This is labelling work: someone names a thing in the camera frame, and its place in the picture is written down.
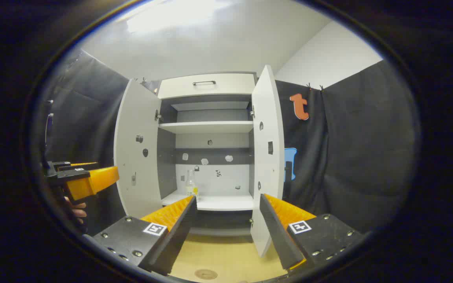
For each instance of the clear glass bottle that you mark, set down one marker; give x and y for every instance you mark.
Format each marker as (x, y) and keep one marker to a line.
(191, 188)

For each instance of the black backdrop cloth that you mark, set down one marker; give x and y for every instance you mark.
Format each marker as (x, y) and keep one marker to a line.
(348, 157)

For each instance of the white grey cabinet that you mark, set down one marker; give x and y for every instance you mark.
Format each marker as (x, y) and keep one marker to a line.
(167, 165)

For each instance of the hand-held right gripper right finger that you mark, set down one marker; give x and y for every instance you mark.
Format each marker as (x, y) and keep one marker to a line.
(279, 236)

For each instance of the short white cabinet shelf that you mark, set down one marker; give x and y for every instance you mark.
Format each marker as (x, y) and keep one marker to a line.
(210, 106)

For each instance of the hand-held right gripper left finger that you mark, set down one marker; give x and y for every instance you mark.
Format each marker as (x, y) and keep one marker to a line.
(175, 239)

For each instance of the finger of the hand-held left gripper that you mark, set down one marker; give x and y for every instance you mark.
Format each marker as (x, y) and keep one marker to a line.
(73, 165)
(92, 182)

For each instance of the metal door hinge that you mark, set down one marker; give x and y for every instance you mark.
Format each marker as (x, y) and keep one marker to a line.
(252, 112)
(158, 116)

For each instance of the white cabinet door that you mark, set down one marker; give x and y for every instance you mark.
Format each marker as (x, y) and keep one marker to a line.
(136, 118)
(267, 118)

